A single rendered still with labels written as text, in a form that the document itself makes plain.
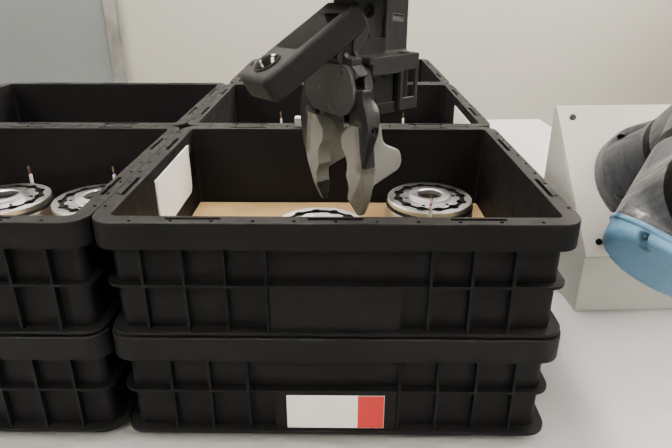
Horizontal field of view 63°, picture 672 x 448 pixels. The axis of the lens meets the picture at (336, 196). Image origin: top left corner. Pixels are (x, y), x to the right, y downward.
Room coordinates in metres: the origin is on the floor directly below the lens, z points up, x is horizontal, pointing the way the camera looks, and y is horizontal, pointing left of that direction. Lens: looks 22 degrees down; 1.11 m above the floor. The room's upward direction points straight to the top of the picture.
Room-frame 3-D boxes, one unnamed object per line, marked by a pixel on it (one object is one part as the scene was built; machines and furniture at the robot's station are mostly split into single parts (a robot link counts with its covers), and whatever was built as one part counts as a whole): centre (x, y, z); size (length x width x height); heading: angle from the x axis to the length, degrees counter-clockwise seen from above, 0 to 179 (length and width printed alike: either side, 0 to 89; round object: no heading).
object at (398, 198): (0.62, -0.11, 0.86); 0.10 x 0.10 x 0.01
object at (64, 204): (0.62, 0.29, 0.86); 0.10 x 0.10 x 0.01
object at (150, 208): (0.55, 0.00, 0.87); 0.40 x 0.30 x 0.11; 89
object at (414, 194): (0.62, -0.11, 0.86); 0.05 x 0.05 x 0.01
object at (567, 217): (0.55, 0.00, 0.92); 0.40 x 0.30 x 0.02; 89
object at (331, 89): (0.53, -0.02, 1.05); 0.09 x 0.08 x 0.12; 128
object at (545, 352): (0.55, 0.00, 0.76); 0.40 x 0.30 x 0.12; 89
